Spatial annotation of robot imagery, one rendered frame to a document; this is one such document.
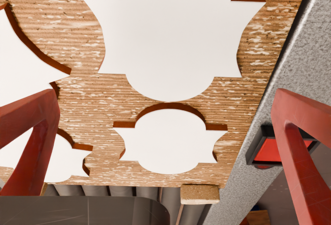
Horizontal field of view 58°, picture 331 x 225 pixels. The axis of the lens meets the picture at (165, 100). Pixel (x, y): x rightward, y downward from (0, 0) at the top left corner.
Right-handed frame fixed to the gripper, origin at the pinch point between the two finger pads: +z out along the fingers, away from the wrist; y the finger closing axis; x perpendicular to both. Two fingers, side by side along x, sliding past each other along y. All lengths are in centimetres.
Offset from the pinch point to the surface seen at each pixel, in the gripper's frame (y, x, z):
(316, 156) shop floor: -115, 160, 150
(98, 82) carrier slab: 6.4, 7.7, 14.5
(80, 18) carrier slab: 6.5, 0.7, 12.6
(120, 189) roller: 7.9, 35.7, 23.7
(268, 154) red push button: -13.9, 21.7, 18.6
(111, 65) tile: 4.6, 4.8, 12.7
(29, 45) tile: 11.1, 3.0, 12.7
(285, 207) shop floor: -125, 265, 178
